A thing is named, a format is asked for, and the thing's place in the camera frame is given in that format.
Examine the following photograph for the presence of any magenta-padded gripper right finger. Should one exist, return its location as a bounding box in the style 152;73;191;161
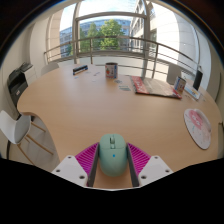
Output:
125;142;174;188

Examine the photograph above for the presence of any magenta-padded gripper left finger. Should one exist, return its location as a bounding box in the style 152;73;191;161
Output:
51;142;101;188

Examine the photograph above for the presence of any mint green computer mouse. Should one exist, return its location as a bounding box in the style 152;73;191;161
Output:
98;133;129;178

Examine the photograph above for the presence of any round white pink mouse pad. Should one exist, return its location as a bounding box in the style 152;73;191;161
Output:
183;107;213;151

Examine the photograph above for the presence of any red and dark magazine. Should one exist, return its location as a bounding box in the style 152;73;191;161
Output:
129;75;183;100

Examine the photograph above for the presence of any white chair with wooden legs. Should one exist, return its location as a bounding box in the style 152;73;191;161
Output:
0;109;55;166

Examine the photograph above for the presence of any black cylindrical speaker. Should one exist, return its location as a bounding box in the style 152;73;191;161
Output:
192;66;204;92

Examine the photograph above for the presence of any black office printer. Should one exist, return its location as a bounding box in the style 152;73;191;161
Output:
7;61;38;118

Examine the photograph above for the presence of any metal balcony railing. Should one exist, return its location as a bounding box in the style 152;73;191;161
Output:
43;35;202;80

